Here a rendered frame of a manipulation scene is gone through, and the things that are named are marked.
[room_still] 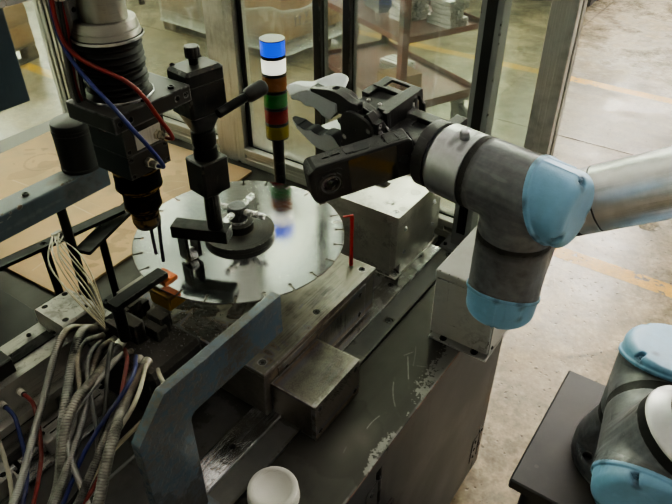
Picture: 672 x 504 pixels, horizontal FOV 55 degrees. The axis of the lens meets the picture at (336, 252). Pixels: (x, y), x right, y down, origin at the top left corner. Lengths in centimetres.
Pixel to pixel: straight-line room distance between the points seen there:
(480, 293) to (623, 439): 23
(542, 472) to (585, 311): 151
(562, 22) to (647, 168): 44
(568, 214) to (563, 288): 194
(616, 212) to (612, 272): 194
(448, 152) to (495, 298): 16
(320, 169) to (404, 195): 58
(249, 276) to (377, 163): 35
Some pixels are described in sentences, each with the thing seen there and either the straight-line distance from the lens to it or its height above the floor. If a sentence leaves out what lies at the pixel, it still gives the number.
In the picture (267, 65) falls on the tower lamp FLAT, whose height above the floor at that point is 112.
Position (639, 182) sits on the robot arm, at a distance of 73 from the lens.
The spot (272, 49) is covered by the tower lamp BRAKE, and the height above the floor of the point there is 115.
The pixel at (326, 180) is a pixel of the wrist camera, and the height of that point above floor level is 121.
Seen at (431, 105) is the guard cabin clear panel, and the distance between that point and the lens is 128.
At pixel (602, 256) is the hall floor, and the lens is 275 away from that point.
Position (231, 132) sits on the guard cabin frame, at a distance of 163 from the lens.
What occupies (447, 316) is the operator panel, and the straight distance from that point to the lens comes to 109.
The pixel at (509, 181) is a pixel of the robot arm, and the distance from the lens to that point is 61.
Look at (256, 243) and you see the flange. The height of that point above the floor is 96.
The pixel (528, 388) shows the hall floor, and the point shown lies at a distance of 213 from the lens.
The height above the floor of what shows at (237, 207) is 100.
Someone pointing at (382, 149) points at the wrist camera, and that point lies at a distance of 66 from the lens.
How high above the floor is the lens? 154
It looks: 37 degrees down
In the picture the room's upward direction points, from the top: straight up
